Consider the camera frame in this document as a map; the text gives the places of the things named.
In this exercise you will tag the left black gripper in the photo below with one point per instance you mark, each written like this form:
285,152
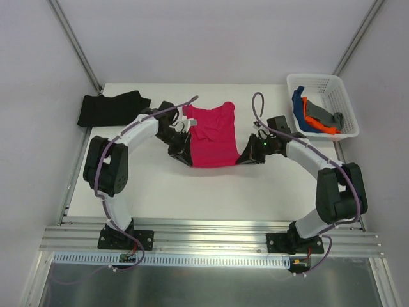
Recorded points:
180,146

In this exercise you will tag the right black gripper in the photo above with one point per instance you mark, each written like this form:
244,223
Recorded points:
255,148

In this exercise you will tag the pink t shirt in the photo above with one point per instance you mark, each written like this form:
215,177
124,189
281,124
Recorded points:
213,140

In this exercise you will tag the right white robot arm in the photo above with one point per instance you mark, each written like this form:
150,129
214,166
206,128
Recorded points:
340,191

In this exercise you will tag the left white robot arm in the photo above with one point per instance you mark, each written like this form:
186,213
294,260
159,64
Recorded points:
106,169

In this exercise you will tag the orange t shirt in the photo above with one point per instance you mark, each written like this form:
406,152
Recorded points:
312,122

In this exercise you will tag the blue t shirt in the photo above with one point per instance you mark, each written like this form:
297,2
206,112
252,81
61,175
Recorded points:
298,111

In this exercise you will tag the white plastic basket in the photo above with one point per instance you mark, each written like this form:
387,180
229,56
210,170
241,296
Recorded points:
328,92

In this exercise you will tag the grey t shirt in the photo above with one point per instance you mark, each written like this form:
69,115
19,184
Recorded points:
326,117

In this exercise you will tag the black folded t shirt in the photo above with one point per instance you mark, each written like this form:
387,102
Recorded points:
102,111

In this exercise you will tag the left corner aluminium profile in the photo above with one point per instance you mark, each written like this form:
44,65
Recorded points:
63,21

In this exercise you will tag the corner aluminium profile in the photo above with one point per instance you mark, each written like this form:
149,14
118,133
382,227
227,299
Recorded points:
63,21
359,35

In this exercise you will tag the right corner aluminium profile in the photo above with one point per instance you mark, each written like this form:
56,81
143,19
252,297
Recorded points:
359,35

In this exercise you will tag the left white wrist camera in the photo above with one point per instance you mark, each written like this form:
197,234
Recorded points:
186,121

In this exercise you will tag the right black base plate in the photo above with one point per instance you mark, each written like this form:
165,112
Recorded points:
281,243

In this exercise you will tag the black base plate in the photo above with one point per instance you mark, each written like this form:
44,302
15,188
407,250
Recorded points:
110,239
281,243

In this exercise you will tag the left table edge rail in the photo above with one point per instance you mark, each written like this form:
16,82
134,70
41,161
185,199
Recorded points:
66,201

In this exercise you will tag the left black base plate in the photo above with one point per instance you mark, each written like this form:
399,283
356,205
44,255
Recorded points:
110,239

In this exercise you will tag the aluminium mounting rail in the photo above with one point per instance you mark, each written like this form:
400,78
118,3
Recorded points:
207,237

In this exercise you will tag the white slotted cable duct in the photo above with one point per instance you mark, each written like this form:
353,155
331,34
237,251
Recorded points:
173,260

